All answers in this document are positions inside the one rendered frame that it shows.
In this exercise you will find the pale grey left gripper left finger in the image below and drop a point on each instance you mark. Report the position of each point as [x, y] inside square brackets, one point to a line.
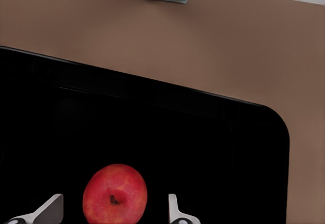
[48, 210]

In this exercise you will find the black tray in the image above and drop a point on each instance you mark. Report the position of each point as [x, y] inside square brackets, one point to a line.
[157, 132]

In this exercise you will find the red apple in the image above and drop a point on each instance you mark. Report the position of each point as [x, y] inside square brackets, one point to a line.
[114, 194]

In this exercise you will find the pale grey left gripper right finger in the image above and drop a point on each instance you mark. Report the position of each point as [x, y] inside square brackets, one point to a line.
[174, 210]

